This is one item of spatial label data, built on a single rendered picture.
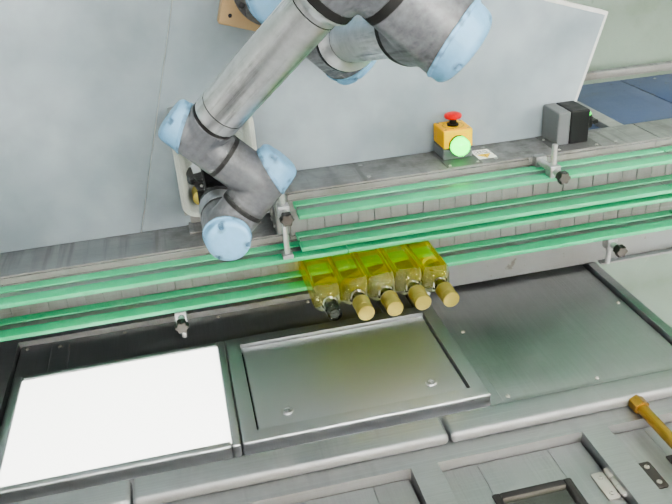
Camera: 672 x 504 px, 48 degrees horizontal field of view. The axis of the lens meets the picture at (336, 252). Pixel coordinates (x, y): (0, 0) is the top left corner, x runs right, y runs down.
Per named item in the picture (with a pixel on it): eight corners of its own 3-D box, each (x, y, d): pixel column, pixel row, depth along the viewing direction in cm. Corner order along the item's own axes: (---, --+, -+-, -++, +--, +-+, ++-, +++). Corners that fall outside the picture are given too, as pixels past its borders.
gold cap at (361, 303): (352, 311, 150) (358, 322, 146) (351, 295, 148) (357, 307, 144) (369, 308, 150) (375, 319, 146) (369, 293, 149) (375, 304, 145)
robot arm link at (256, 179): (247, 136, 116) (205, 190, 118) (304, 177, 120) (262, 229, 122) (245, 124, 123) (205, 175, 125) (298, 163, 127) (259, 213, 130)
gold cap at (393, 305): (380, 307, 151) (387, 318, 147) (380, 291, 149) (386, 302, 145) (397, 303, 151) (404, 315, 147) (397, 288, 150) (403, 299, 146)
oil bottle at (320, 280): (298, 268, 170) (317, 316, 151) (296, 246, 167) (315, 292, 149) (322, 264, 171) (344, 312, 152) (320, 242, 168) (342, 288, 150)
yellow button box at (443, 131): (432, 150, 179) (443, 160, 172) (432, 120, 175) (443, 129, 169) (460, 146, 180) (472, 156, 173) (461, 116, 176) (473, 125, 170)
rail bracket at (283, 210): (275, 243, 165) (285, 269, 154) (267, 172, 158) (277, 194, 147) (289, 241, 166) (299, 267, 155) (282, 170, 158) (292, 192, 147)
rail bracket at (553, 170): (528, 165, 172) (556, 186, 160) (529, 134, 168) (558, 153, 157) (544, 162, 173) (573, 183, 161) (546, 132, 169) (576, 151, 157)
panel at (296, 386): (18, 388, 156) (-11, 508, 126) (14, 376, 155) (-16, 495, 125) (431, 314, 171) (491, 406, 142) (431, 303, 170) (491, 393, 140)
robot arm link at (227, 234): (265, 234, 121) (234, 273, 123) (256, 208, 131) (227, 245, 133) (226, 209, 118) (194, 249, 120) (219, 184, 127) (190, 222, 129)
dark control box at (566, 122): (540, 135, 183) (556, 146, 176) (542, 103, 180) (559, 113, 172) (571, 131, 185) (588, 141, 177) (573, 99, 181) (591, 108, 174)
